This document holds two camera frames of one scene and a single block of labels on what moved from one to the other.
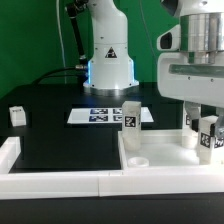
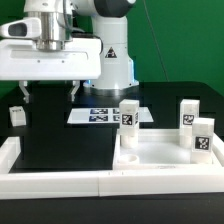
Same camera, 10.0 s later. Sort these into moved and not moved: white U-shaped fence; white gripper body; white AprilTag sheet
Moved: white gripper body
Not moved: white U-shaped fence; white AprilTag sheet
